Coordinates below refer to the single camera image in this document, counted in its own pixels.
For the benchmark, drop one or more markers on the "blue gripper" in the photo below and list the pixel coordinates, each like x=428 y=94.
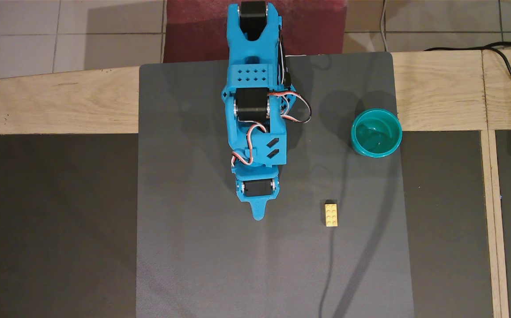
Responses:
x=256 y=188

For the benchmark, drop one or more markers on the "cream lego brick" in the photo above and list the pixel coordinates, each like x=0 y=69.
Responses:
x=331 y=214

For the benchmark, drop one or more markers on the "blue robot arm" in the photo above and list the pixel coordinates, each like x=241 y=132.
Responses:
x=253 y=70

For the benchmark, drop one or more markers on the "grey rubber mat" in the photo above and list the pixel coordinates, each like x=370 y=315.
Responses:
x=193 y=243

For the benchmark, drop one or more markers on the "green plastic cup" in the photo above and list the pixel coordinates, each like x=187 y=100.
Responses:
x=376 y=134

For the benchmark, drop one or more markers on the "chair with dark red cloth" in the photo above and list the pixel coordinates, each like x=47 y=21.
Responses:
x=198 y=31

